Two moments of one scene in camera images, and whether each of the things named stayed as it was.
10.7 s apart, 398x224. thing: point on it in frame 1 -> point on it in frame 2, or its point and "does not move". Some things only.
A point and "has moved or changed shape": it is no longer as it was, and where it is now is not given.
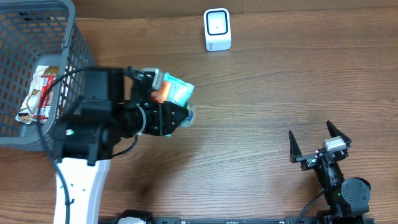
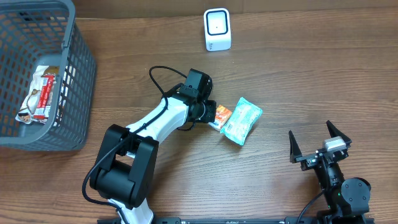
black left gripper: x=154 y=119 -> x=210 y=111
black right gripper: x=315 y=156 does not move
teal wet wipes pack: x=180 y=93 has moved or changed shape
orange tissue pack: x=163 y=94 -> x=222 y=114
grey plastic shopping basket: x=35 y=33 does not move
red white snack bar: x=46 y=81 does not move
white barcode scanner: x=217 y=29 does not move
